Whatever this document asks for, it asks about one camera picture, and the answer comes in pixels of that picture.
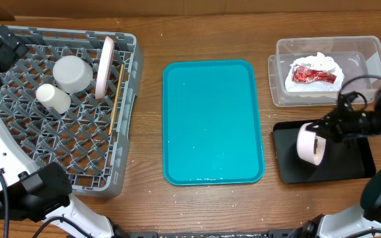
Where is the red foil snack wrapper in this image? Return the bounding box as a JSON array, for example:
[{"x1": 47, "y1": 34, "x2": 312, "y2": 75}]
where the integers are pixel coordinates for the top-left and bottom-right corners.
[{"x1": 292, "y1": 65, "x2": 337, "y2": 84}]

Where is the brown food leftover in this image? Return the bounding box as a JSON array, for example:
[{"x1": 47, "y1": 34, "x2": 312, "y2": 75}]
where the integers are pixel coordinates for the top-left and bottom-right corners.
[{"x1": 314, "y1": 138, "x2": 318, "y2": 155}]

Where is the black rectangular tray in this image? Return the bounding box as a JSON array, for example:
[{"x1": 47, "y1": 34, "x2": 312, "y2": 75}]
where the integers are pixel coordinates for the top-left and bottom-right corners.
[{"x1": 273, "y1": 120, "x2": 376, "y2": 184}]

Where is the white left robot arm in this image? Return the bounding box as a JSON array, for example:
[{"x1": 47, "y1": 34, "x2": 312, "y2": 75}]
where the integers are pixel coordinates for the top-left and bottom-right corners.
[{"x1": 0, "y1": 25, "x2": 143, "y2": 237}]

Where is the grey dishwasher rack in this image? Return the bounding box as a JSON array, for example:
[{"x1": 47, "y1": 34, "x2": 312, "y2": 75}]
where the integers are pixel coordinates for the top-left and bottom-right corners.
[{"x1": 0, "y1": 26, "x2": 144, "y2": 198}]

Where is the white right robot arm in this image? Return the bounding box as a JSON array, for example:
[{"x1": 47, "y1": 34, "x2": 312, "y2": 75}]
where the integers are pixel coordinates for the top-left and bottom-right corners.
[{"x1": 289, "y1": 89, "x2": 381, "y2": 238}]

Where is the white paper cup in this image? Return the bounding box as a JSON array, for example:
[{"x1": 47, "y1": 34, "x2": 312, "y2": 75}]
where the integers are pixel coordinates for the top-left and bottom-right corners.
[{"x1": 36, "y1": 84, "x2": 71, "y2": 114}]

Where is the clear plastic waste bin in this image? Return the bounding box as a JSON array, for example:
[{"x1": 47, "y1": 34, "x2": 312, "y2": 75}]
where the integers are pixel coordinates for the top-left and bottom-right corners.
[{"x1": 268, "y1": 36, "x2": 381, "y2": 107}]

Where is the teal serving tray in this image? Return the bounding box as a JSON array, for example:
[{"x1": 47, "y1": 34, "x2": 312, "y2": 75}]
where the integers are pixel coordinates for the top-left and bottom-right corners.
[{"x1": 162, "y1": 59, "x2": 265, "y2": 186}]

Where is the pink bowl with leftovers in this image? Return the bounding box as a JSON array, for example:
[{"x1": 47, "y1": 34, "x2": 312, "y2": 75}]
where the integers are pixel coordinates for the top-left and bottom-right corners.
[{"x1": 296, "y1": 123, "x2": 327, "y2": 166}]

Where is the large white napkin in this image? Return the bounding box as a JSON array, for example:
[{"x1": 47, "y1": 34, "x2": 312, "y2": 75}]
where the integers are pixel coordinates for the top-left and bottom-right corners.
[{"x1": 284, "y1": 52, "x2": 345, "y2": 93}]

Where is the white round plate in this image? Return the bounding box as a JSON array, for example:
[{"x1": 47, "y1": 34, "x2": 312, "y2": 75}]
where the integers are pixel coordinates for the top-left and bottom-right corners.
[{"x1": 95, "y1": 36, "x2": 114, "y2": 100}]

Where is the grey-green bowl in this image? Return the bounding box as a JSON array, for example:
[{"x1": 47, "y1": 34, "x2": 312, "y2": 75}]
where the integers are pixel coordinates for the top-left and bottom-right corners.
[{"x1": 52, "y1": 56, "x2": 93, "y2": 93}]

